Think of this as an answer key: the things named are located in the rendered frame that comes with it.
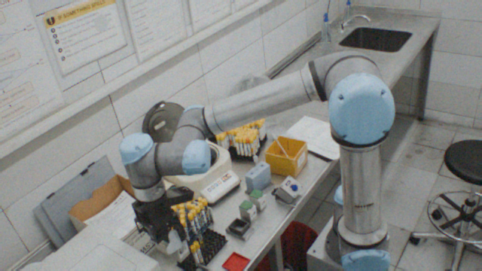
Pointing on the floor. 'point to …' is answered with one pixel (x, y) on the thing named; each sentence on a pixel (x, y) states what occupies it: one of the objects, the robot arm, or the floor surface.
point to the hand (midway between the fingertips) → (175, 243)
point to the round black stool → (459, 149)
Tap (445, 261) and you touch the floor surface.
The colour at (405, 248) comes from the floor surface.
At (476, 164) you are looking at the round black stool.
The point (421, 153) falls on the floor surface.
